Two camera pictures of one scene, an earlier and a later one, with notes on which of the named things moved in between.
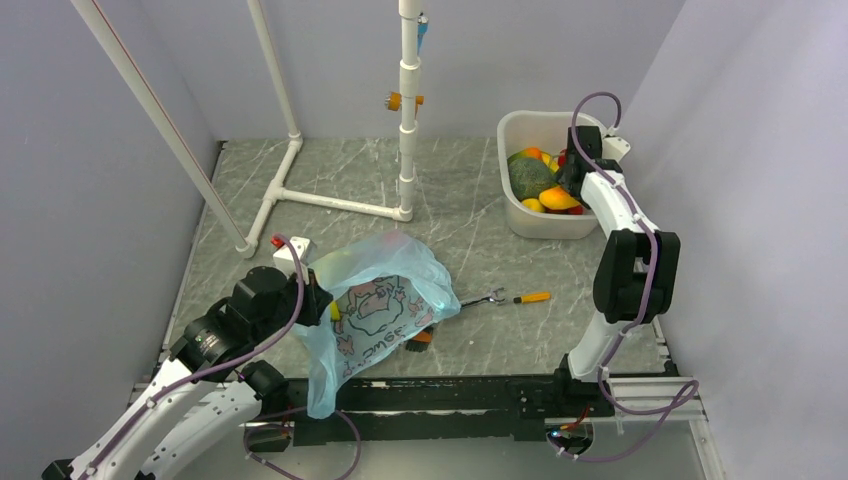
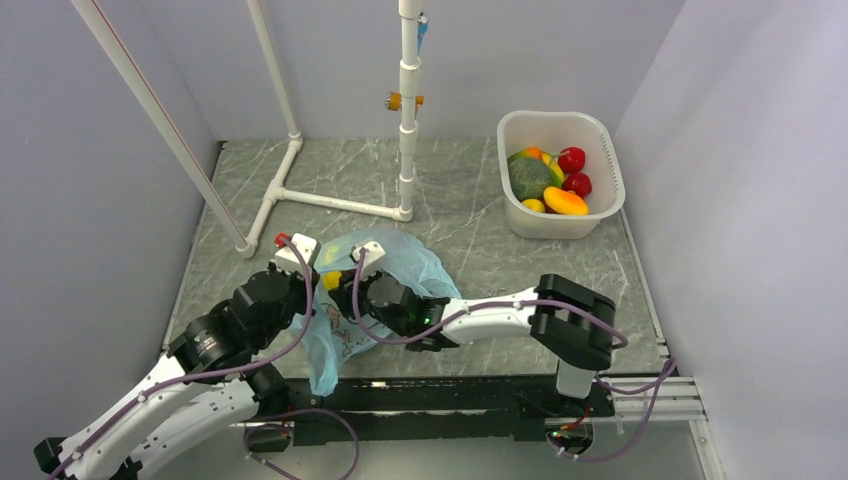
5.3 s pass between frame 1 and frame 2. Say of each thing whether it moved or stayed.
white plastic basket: stayed
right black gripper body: moved
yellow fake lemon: stayed
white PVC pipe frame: stayed
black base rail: stayed
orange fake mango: moved
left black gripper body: stayed
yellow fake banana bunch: moved
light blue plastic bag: moved
